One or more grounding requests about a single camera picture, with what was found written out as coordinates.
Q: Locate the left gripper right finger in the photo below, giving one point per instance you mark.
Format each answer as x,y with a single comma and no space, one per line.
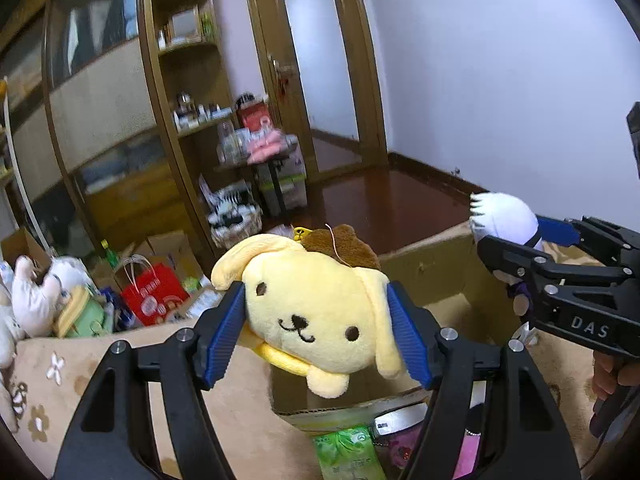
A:
522,432

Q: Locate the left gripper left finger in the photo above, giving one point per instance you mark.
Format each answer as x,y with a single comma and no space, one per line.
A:
111,435

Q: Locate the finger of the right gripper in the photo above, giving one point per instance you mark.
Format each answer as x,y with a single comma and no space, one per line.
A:
545,278
559,232

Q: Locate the white purple plush doll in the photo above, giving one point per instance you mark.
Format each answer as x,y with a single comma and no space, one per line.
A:
504,216

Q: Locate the pink bear plush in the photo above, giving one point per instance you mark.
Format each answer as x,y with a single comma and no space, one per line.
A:
433,457

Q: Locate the green tissue pack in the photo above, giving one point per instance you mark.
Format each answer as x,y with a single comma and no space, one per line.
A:
348,454

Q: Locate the yellow dog plush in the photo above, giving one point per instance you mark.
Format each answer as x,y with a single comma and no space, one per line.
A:
310,314

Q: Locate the right hand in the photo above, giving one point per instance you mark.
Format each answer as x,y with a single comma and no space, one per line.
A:
610,373

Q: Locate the cardboard box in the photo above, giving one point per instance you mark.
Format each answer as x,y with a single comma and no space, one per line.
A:
444,275

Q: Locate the beige flower blanket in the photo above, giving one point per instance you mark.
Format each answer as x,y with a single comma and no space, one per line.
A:
263,417

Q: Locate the green yellow plush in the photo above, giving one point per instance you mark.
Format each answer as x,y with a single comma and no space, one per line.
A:
82,317

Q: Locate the red paper bag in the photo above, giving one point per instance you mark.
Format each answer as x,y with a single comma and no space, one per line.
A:
153,293

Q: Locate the white rabbit plush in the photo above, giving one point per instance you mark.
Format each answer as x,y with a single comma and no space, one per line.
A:
35,307

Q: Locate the green bottle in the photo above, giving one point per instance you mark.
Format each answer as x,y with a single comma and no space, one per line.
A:
111,256

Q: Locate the open cardboard carton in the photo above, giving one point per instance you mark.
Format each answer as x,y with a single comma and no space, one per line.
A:
22,243

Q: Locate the wicker basket with clothes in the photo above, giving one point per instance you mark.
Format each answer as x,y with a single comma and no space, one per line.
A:
234,213

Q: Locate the plastic storage bin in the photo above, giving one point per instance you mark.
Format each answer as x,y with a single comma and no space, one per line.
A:
291,172

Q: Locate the small black table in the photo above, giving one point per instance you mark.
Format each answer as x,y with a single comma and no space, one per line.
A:
241,168

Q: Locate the pink cloth pile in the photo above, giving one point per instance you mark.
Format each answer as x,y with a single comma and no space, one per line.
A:
261,149

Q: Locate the wooden door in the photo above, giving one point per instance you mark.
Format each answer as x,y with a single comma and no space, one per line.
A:
318,66

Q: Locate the red gift bag on table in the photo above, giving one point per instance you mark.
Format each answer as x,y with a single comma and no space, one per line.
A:
255,115

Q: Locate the wooden shelf cabinet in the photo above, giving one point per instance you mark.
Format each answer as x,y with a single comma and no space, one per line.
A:
185,70

